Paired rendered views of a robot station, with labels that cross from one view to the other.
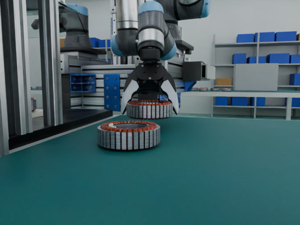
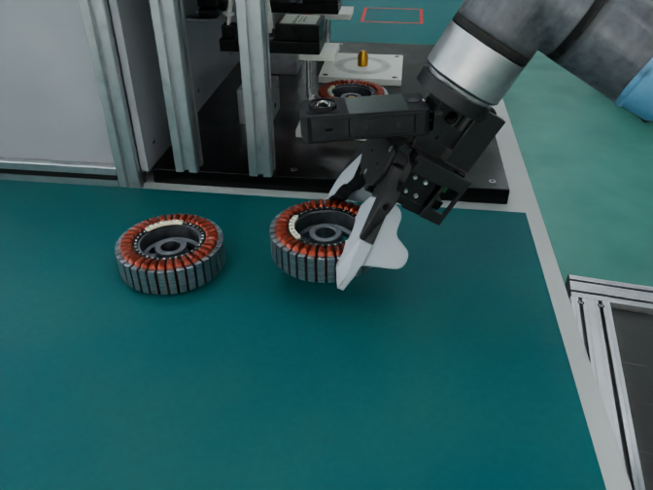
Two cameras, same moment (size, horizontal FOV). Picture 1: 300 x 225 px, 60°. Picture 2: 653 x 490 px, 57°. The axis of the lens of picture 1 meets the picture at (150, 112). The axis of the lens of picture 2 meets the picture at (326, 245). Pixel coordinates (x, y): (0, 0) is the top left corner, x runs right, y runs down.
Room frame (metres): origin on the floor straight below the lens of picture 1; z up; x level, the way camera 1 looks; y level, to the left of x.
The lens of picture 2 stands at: (0.57, -0.50, 1.13)
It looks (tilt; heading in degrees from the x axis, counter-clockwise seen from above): 34 degrees down; 83
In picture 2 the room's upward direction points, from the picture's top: straight up
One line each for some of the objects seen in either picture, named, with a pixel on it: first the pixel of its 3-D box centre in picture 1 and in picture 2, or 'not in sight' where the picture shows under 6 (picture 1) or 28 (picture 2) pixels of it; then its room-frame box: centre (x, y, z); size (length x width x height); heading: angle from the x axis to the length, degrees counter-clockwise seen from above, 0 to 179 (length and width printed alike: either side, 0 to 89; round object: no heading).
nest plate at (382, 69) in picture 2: not in sight; (362, 68); (0.77, 0.61, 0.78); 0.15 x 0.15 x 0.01; 76
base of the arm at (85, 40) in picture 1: (77, 39); not in sight; (1.43, 0.39, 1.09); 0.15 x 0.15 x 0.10
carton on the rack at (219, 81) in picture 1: (223, 81); not in sight; (6.61, -1.86, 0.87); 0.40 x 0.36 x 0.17; 166
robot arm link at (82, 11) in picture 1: (76, 17); not in sight; (1.44, 0.39, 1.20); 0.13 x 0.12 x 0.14; 60
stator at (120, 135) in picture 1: (129, 134); (171, 251); (0.46, 0.04, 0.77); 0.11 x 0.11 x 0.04
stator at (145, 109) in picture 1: (149, 109); (326, 238); (0.62, 0.00, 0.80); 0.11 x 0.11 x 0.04
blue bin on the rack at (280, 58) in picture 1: (277, 59); not in sight; (6.31, -3.04, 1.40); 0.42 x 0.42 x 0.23; 76
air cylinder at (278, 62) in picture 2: not in sight; (287, 53); (0.63, 0.64, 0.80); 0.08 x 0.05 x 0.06; 76
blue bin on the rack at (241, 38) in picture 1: (244, 39); not in sight; (6.49, -2.31, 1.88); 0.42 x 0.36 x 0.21; 166
